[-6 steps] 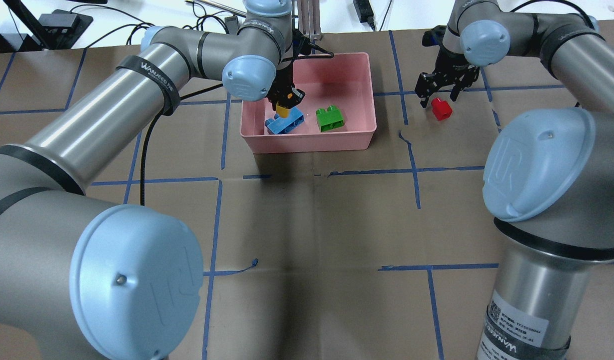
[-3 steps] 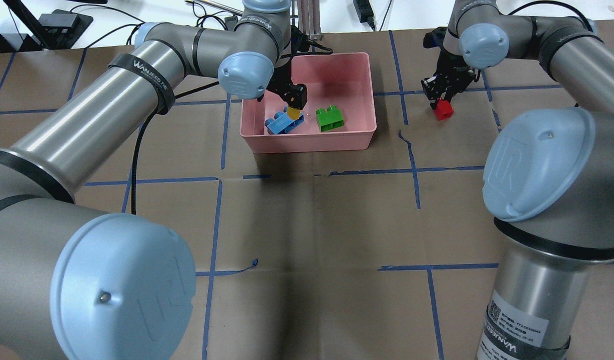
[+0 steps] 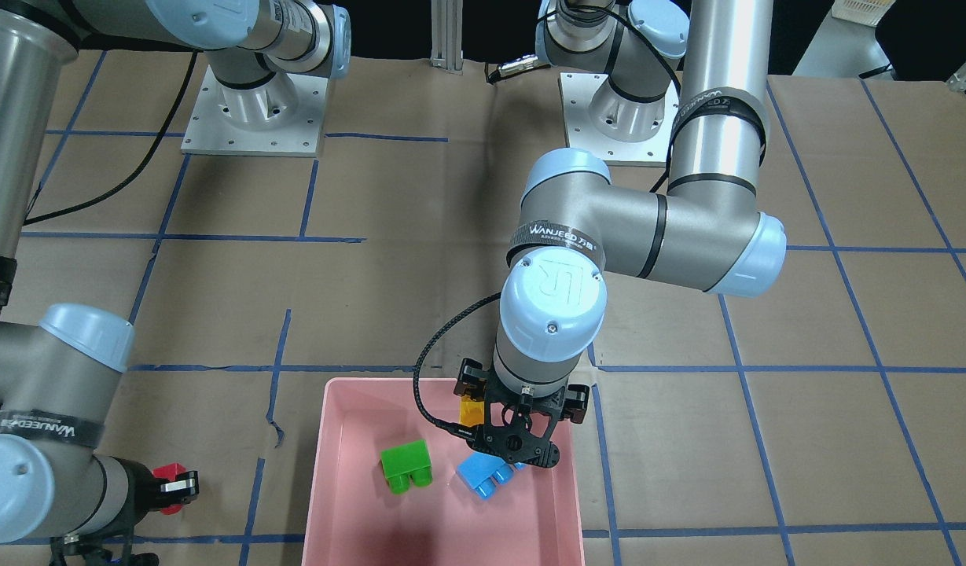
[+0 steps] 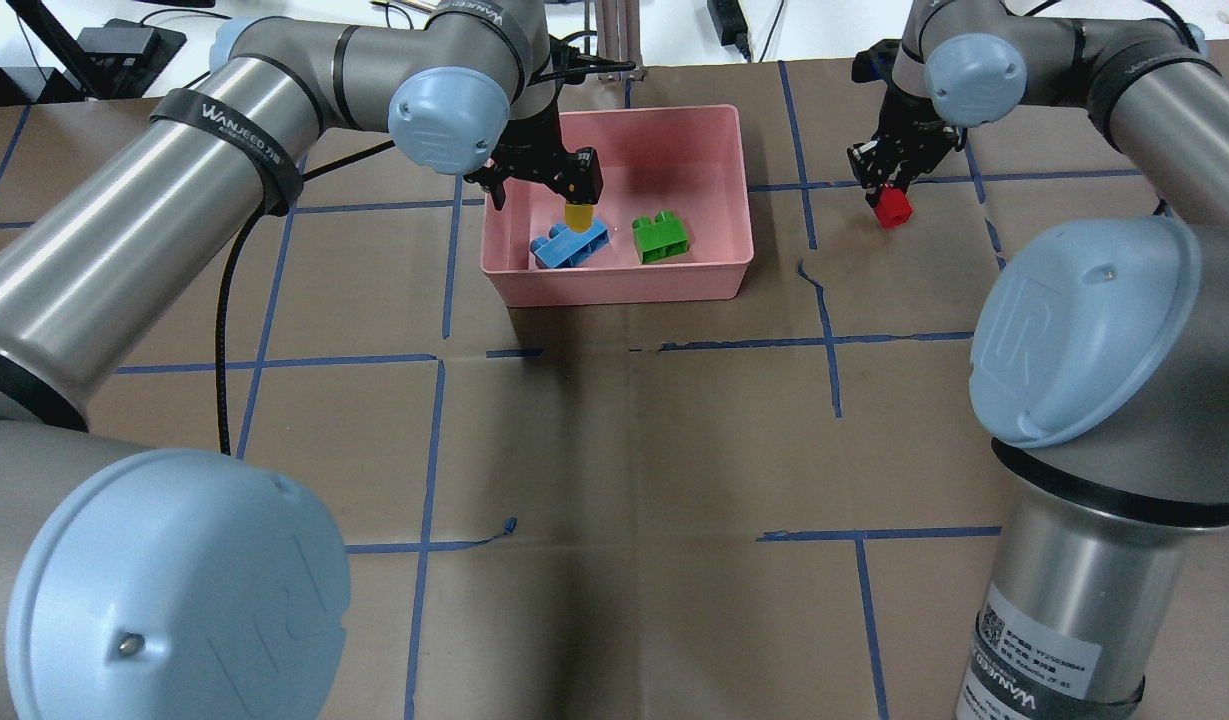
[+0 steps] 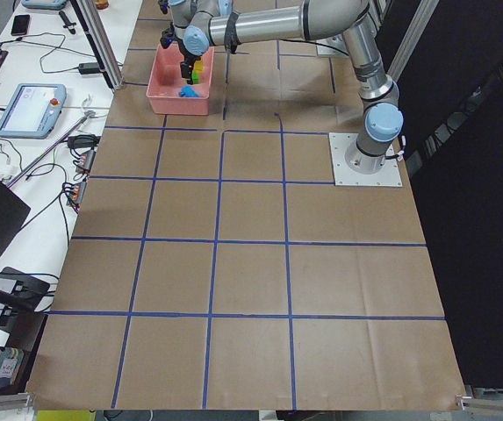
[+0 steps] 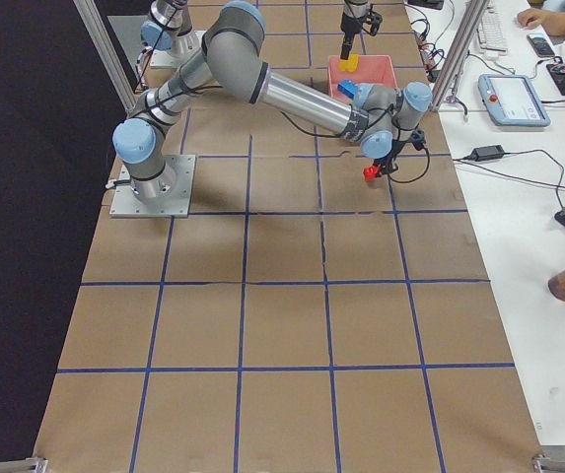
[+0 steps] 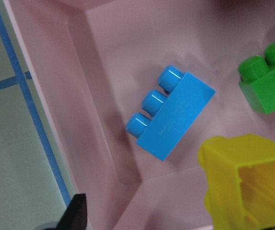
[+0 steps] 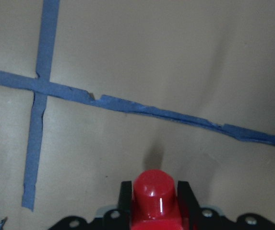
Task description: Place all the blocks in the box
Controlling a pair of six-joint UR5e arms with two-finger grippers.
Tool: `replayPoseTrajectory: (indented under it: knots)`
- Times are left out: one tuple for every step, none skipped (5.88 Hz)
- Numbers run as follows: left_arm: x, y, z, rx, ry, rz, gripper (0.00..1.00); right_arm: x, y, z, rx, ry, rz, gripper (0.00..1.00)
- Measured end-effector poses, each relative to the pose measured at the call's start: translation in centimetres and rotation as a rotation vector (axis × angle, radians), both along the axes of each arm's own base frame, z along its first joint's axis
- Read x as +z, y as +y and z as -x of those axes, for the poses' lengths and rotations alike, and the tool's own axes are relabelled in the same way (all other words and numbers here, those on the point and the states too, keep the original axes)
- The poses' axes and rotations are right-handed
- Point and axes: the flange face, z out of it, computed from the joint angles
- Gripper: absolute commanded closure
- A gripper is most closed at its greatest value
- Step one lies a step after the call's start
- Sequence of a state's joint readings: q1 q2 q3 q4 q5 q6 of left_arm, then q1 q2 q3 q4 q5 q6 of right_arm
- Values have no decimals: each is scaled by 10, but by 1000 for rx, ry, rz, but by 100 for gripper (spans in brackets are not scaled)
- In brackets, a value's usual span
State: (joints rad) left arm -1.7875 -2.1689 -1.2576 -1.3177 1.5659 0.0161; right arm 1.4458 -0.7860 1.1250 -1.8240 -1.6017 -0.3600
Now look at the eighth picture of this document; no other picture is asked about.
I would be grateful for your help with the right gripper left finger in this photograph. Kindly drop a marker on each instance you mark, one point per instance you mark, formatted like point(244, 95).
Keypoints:
point(124, 205)

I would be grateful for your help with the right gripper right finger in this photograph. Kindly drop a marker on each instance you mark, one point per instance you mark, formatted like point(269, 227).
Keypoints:
point(188, 206)

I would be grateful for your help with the red toy block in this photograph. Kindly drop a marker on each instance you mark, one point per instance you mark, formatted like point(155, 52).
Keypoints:
point(155, 204)

